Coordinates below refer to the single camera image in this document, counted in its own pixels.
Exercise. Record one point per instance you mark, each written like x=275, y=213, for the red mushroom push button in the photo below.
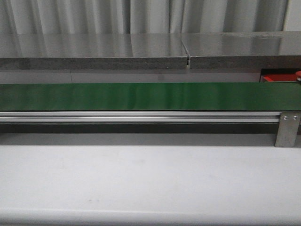
x=298, y=76

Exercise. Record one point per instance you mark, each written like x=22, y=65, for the grey stone countertop shelf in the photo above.
x=222, y=50

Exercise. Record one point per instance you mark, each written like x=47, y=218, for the green conveyor belt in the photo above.
x=207, y=96

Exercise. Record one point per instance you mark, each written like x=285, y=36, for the red plastic tray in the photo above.
x=283, y=77

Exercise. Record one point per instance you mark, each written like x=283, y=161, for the grey pleated curtain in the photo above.
x=141, y=16

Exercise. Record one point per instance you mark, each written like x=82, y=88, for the steel conveyor support bracket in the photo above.
x=289, y=123

